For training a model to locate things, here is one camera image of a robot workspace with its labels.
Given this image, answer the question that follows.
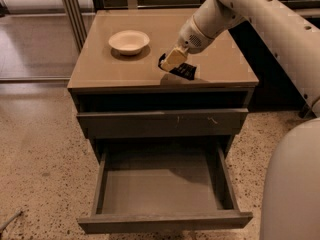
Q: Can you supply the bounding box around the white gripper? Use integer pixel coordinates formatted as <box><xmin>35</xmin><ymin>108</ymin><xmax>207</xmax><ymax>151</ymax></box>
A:
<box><xmin>159</xmin><ymin>18</ymin><xmax>213</xmax><ymax>72</ymax></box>

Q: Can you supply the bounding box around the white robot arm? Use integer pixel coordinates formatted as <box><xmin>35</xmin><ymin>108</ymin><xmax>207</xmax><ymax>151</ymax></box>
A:
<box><xmin>159</xmin><ymin>0</ymin><xmax>320</xmax><ymax>240</ymax></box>

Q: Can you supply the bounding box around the grey drawer cabinet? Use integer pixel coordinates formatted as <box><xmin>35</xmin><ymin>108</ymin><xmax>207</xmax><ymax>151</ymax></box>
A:
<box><xmin>68</xmin><ymin>9</ymin><xmax>258</xmax><ymax>154</ymax></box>

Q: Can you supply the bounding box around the grey top drawer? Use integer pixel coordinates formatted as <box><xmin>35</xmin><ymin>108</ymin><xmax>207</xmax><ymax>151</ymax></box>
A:
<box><xmin>77</xmin><ymin>108</ymin><xmax>248</xmax><ymax>139</ymax></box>

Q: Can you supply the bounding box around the open middle drawer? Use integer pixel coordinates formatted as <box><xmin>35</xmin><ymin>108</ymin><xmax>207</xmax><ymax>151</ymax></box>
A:
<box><xmin>78</xmin><ymin>144</ymin><xmax>253</xmax><ymax>234</ymax></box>

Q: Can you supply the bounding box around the white ceramic bowl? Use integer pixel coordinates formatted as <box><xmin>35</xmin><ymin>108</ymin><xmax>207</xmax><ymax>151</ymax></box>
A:
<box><xmin>108</xmin><ymin>30</ymin><xmax>150</xmax><ymax>56</ymax></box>

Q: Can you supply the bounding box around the metal window frame post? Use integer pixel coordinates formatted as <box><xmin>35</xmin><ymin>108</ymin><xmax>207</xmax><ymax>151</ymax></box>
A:
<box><xmin>62</xmin><ymin>0</ymin><xmax>87</xmax><ymax>52</ymax></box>

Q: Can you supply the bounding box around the grey floor cable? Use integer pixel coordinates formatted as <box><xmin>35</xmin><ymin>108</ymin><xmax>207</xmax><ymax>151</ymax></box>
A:
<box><xmin>0</xmin><ymin>210</ymin><xmax>24</xmax><ymax>233</ymax></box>

